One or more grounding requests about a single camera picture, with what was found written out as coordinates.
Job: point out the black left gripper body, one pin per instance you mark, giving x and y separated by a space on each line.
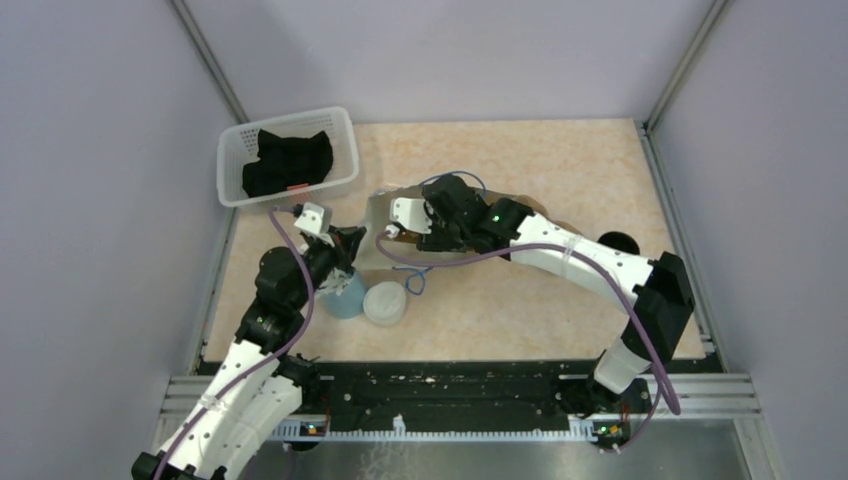
321 259

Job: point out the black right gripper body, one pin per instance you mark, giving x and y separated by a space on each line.
441 236

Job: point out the patterned paper gift bag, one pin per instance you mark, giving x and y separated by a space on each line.
506 211

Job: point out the stack of white lids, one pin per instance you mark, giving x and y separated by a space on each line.
385 303

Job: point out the brown pulp cup carrier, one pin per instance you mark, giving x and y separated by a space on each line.
565 226

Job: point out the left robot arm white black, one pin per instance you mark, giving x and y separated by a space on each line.
259 383

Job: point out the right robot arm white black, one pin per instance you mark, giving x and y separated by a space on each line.
655 293

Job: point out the blue straw holder cup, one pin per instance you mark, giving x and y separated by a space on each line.
346 301

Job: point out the black cloth in basket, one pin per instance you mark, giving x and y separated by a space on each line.
287 163

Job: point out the white plastic basket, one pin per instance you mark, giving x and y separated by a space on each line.
237 146

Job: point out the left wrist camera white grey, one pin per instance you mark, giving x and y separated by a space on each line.
313 221

